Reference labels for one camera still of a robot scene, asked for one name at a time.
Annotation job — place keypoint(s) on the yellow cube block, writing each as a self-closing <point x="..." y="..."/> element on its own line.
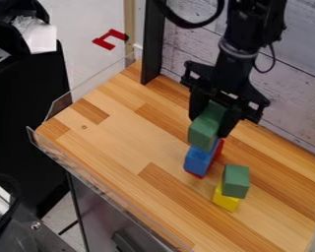
<point x="225" y="201"/>

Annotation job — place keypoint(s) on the green cube block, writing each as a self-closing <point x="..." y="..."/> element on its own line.
<point x="235" y="181"/>

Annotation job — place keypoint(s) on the red clamp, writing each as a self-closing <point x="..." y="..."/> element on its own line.
<point x="109" y="39"/>

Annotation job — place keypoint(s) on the blue rectangle block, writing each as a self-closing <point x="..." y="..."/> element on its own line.
<point x="200" y="159"/>

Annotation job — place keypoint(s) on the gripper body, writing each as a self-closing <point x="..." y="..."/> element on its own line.
<point x="226" y="87"/>

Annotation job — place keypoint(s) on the red block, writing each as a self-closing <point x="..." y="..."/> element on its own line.
<point x="217" y="151"/>

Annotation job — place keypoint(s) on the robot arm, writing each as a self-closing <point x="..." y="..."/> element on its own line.
<point x="247" y="36"/>

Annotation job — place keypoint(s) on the black post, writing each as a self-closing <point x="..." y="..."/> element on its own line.
<point x="152" y="39"/>

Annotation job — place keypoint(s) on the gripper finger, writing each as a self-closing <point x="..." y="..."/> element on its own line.
<point x="198" y="102"/>
<point x="230" y="122"/>

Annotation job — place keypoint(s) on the green rectangle block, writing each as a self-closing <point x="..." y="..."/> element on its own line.
<point x="206" y="126"/>

